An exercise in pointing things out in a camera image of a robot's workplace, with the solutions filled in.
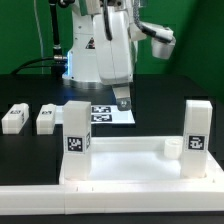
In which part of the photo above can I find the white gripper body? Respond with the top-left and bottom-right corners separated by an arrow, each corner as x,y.
93,9 -> 134,85

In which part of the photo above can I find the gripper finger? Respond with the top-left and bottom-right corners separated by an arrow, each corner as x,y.
112,84 -> 131,111

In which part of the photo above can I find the white desk top tray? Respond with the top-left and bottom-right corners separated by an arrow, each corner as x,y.
59,136 -> 224,185

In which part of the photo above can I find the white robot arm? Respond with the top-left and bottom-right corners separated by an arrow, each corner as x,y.
62,0 -> 176,111

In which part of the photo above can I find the fiducial marker sheet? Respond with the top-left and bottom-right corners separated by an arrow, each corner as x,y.
54,105 -> 136,126

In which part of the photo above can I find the white L-shaped obstacle fence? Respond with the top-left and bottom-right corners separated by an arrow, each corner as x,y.
0,160 -> 224,216

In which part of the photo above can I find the black cable bundle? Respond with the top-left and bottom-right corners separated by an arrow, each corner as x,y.
9,0 -> 69,76

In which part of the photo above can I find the white hanging cable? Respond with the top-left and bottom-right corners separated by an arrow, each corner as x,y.
33,0 -> 45,75

